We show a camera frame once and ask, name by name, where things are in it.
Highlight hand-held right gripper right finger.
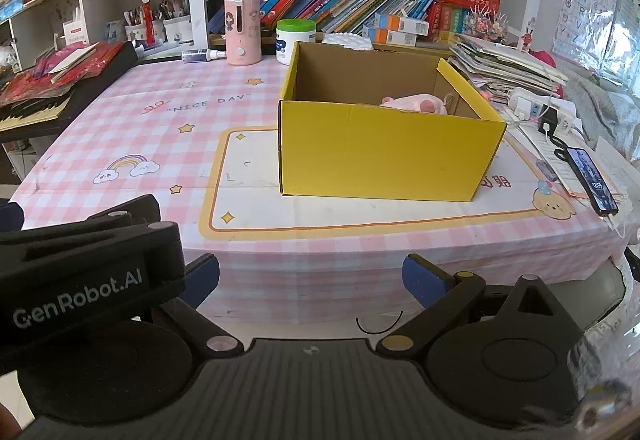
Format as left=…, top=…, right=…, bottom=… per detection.
left=376, top=254, right=583, bottom=357

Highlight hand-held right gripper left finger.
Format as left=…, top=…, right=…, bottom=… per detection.
left=150, top=254, right=246, bottom=361

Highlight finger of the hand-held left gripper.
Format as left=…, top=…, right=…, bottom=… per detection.
left=0, top=203, right=25, bottom=232
left=87, top=194, right=162, bottom=228

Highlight yellow cardboard box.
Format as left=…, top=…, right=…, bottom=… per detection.
left=278, top=40, right=508, bottom=203

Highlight pink plush toy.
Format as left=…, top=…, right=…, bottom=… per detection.
left=380, top=93, right=453, bottom=115

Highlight pink checkered tablecloth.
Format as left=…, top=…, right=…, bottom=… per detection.
left=10, top=53, right=628, bottom=327

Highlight red paper sheets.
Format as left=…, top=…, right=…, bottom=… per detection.
left=0, top=42, right=124, bottom=109

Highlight black electronic keyboard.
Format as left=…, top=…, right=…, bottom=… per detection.
left=0, top=40, right=140, bottom=144

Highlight white glue bottle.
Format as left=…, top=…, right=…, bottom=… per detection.
left=181, top=48, right=227, bottom=64

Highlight white card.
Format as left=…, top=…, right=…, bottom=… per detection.
left=32, top=43, right=98, bottom=71

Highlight white pen cup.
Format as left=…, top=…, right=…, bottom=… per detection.
left=124, top=23, right=151, bottom=46
left=164, top=16, right=194, bottom=45

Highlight white box with red label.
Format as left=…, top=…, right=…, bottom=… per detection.
left=62, top=18, right=91, bottom=46

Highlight red doll ornament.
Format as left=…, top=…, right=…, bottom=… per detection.
left=141, top=0, right=154, bottom=46

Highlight smartphone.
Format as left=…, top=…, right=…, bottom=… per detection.
left=565, top=146, right=620, bottom=216

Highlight white power strip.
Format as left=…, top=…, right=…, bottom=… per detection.
left=507, top=88, right=576, bottom=137

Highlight pink humidifier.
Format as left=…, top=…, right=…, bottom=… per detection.
left=224, top=0, right=263, bottom=66

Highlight white shelf unit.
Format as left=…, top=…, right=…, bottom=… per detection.
left=0, top=0, right=191, bottom=58

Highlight stack of papers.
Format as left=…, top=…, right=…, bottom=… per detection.
left=450, top=33, right=569, bottom=107

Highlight white jar with green lid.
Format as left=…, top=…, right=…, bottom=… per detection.
left=275, top=19, right=317, bottom=67

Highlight orange and white box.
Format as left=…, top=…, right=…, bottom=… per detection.
left=375, top=13, right=431, bottom=34
left=362, top=25, right=418, bottom=48

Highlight white tissue pack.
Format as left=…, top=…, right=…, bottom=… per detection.
left=322, top=31, right=374, bottom=50

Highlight colourful candy bouquet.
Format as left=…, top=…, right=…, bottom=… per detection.
left=462, top=5, right=509, bottom=42

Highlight red boxed book set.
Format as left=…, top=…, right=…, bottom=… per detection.
left=432, top=0, right=501, bottom=44

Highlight thin black cable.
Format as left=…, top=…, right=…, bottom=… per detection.
left=356, top=307, right=405, bottom=336

